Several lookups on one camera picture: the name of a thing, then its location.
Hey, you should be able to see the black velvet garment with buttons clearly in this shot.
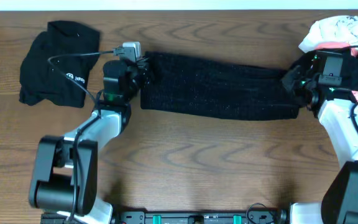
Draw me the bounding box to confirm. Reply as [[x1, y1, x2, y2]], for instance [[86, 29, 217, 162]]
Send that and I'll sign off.
[[140, 52, 300, 121]]

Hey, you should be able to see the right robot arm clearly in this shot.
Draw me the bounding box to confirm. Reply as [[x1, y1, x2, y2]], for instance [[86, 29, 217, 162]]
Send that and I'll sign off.
[[281, 49, 358, 224]]

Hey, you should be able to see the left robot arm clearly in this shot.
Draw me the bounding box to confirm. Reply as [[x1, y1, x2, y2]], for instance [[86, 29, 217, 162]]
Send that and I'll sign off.
[[29, 56, 154, 223]]

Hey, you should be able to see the pink and white garment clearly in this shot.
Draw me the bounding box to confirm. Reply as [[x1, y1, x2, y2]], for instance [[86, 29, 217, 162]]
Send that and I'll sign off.
[[298, 16, 358, 110]]

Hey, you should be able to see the folded black polo shirt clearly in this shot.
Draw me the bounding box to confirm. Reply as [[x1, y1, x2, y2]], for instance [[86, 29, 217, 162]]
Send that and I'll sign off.
[[19, 21, 101, 108]]

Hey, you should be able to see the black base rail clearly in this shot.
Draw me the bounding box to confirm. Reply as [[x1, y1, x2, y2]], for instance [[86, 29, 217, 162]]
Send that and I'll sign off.
[[40, 210, 291, 224]]

